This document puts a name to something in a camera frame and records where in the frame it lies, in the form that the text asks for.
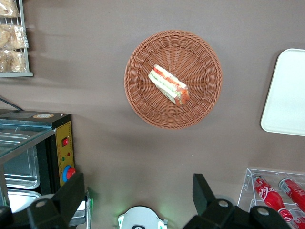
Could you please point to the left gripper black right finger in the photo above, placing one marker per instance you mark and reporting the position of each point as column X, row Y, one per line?
column 209, row 210

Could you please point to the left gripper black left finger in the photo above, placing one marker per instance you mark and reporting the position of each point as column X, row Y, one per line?
column 62, row 205

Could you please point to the triangular sandwich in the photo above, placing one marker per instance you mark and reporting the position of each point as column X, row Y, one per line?
column 166, row 82

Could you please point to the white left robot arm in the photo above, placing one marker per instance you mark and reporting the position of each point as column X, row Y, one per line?
column 143, row 217

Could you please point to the cream rectangular tray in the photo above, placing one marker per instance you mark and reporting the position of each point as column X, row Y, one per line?
column 286, row 95

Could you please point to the round brown wicker basket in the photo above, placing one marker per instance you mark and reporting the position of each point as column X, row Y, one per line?
column 197, row 59

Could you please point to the clear acrylic bottle rack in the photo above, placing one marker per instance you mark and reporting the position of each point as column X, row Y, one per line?
column 245, row 190

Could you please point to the steel food pan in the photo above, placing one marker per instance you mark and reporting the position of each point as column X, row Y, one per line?
column 21, row 199
column 21, row 169

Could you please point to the red cola bottle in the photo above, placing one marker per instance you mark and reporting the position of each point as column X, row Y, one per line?
column 299, row 220
column 294, row 193
column 268, row 193

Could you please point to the black food warmer yellow panel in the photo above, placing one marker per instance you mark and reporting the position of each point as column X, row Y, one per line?
column 63, row 133

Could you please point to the wrapped bread packet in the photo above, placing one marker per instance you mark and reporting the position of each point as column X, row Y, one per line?
column 14, row 35
column 8, row 8
column 14, row 60

